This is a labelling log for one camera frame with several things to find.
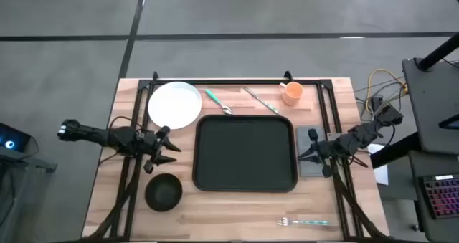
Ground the black rectangular serving tray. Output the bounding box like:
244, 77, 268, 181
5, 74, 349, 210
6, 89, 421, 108
191, 114, 299, 194

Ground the black side desk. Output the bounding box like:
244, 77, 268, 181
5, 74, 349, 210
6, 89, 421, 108
401, 56, 459, 155

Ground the black device with blue light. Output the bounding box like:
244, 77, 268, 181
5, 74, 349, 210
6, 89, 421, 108
0, 123, 32, 153

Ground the silver table knife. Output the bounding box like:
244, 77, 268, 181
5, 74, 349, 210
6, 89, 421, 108
242, 86, 281, 115

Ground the white paper sheet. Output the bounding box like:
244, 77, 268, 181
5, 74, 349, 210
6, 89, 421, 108
366, 143, 390, 186

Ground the black support bar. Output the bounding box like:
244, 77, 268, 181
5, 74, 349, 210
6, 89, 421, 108
369, 130, 413, 169

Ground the dark grey desk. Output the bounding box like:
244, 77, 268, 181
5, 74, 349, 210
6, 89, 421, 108
407, 150, 459, 243

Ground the white round plate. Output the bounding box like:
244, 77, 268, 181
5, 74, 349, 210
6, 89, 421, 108
147, 81, 204, 130

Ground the black round pole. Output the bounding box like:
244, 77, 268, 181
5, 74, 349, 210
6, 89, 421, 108
417, 31, 459, 72

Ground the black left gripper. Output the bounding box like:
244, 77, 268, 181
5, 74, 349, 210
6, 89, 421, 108
141, 125, 182, 175

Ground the grey stand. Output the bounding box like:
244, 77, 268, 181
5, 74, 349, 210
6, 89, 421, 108
0, 151, 58, 243

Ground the orange cup with handle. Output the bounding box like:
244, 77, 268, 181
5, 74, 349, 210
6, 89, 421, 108
278, 81, 305, 107

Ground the black round bowl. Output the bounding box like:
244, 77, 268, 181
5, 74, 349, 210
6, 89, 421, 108
144, 173, 184, 213

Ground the grey cable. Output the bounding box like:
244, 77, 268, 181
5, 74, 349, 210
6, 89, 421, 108
354, 76, 406, 108

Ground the spoon with green handle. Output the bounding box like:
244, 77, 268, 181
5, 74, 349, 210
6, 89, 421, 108
204, 88, 234, 116

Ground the backlit pink keyboard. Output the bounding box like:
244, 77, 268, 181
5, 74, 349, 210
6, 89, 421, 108
422, 173, 459, 220

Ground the fork with teal patterned handle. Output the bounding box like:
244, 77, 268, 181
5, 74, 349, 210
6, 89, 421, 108
276, 216, 331, 227

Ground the grey cloth napkin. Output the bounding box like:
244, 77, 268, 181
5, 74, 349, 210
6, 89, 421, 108
295, 125, 336, 178

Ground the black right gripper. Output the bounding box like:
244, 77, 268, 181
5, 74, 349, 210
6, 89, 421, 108
297, 128, 347, 178

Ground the black metal table frame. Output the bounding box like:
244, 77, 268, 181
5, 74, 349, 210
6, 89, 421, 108
81, 70, 392, 243

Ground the yellow cable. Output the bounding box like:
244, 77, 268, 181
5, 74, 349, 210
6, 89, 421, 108
364, 68, 409, 115

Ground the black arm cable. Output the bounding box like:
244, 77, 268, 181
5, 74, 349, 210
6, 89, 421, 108
107, 115, 139, 131

